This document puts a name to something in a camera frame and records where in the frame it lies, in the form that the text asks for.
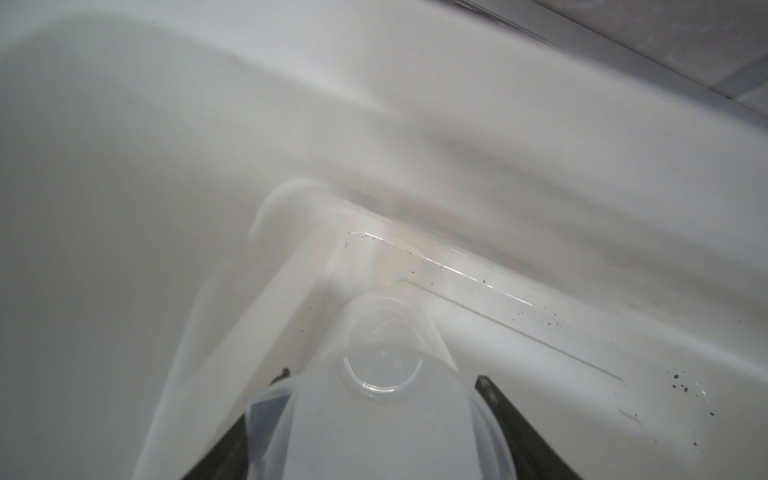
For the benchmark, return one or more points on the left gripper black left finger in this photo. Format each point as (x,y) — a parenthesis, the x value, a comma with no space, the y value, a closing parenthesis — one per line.
(225,453)

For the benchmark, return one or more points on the white plastic bin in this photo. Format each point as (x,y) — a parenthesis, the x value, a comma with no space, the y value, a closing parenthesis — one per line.
(573,193)

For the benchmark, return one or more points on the clear measuring cup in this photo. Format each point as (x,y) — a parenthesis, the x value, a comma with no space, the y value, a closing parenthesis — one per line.
(380,399)

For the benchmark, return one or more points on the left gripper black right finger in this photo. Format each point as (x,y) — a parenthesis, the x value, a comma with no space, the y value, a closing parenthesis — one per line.
(533,457)

